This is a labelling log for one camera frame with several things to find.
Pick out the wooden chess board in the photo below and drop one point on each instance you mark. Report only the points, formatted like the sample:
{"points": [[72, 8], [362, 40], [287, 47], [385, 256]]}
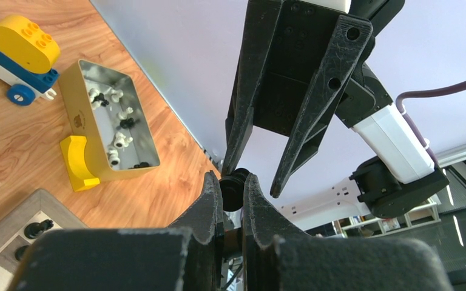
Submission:
{"points": [[41, 212]]}

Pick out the yellow tin with chess pieces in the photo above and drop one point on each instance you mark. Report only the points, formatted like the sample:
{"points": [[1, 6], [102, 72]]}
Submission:
{"points": [[104, 107]]}

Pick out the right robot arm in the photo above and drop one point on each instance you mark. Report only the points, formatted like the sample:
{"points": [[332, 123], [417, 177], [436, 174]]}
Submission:
{"points": [[402, 174]]}

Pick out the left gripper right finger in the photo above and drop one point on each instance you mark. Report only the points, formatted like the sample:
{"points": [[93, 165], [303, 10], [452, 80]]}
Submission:
{"points": [[277, 255]]}

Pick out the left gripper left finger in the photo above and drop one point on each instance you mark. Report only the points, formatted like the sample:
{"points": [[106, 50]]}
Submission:
{"points": [[182, 256]]}

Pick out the yellow arch block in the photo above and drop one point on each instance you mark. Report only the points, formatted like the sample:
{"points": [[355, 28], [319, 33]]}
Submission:
{"points": [[72, 148]]}

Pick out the toy brick car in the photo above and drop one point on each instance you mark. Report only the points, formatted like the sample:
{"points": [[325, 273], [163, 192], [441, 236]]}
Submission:
{"points": [[27, 58]]}

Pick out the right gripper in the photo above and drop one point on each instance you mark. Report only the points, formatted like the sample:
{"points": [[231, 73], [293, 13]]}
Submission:
{"points": [[285, 46]]}

